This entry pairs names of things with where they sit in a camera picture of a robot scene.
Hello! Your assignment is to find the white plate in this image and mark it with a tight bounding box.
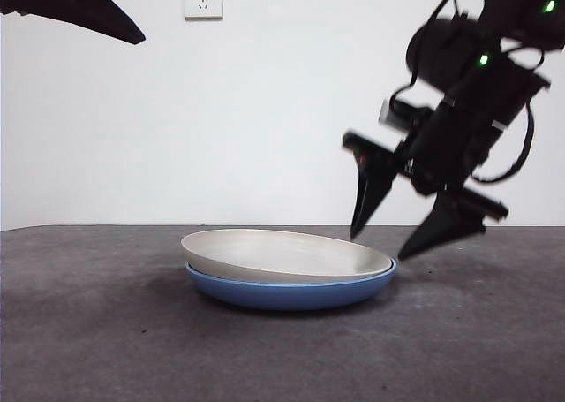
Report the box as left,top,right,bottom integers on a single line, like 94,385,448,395
180,228,394,284

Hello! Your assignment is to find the blue plate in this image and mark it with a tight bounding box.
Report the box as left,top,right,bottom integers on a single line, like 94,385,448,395
185,256,398,312

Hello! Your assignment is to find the pale grey right wrist camera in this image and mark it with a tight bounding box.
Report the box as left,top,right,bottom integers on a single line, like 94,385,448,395
378,97,401,128

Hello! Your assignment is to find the white wall socket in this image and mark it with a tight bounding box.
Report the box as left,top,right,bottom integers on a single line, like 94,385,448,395
184,0,224,22

